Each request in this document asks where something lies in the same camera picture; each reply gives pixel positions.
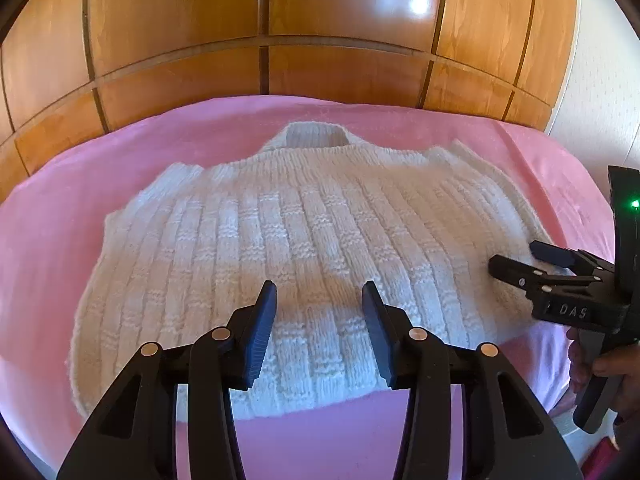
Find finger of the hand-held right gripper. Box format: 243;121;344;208
529;240;579;269
488;254;553;292

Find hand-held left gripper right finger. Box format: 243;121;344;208
361;280;584;480

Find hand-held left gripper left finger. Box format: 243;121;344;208
57;280;279;480

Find white knit sweater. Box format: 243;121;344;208
65;121;572;422

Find person's right hand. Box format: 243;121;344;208
567;327;640;427

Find pink bed sheet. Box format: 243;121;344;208
0;94;626;480

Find wooden wardrobe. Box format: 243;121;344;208
0;0;582;192

